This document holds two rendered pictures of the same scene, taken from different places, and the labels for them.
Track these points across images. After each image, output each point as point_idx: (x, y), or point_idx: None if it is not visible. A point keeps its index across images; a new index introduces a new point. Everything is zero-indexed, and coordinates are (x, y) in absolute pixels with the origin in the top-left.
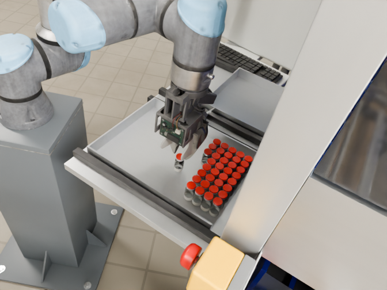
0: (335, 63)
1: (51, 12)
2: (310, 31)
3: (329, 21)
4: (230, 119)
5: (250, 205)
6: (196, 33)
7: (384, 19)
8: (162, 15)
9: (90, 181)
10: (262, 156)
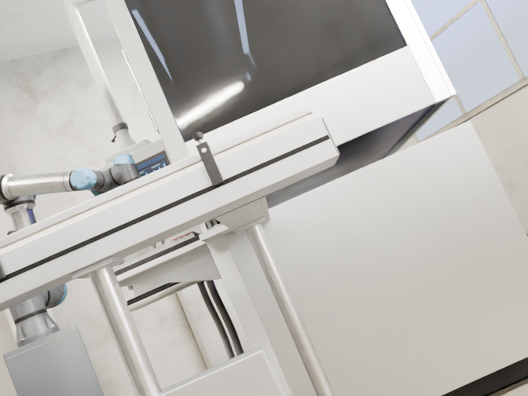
0: (161, 112)
1: (73, 176)
2: (151, 111)
3: (152, 107)
4: None
5: None
6: (126, 163)
7: (160, 99)
8: (110, 172)
9: (119, 275)
10: (170, 150)
